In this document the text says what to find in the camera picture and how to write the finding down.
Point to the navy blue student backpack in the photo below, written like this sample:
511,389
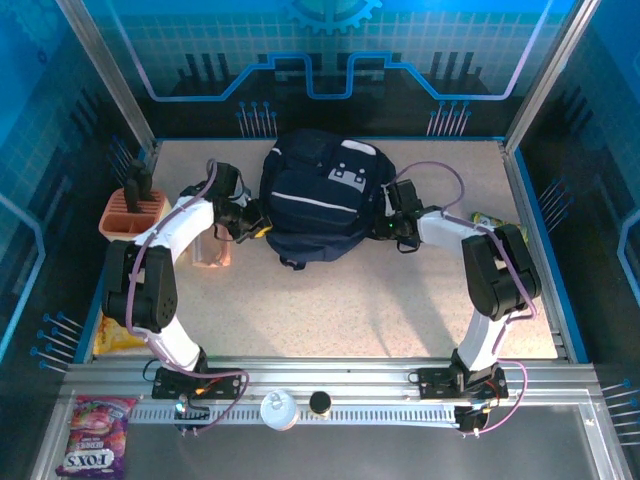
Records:
320,210

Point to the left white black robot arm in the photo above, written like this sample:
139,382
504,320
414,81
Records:
150,295

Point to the green Fox's candy bag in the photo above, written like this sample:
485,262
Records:
482,218

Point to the yellow chips bag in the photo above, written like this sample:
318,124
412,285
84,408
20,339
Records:
112,340

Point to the purple Fox's candy bag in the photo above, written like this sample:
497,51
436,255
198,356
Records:
95,440

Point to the pink and cream knife block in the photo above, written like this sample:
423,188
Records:
120,220

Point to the clear plastic cup lid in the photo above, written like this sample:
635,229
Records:
279,410

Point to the black round bottle cap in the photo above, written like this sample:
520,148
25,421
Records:
320,404

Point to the aluminium enclosure frame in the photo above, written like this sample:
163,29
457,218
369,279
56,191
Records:
350,380

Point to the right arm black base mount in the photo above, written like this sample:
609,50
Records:
435,382

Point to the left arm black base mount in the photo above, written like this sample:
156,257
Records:
165,385

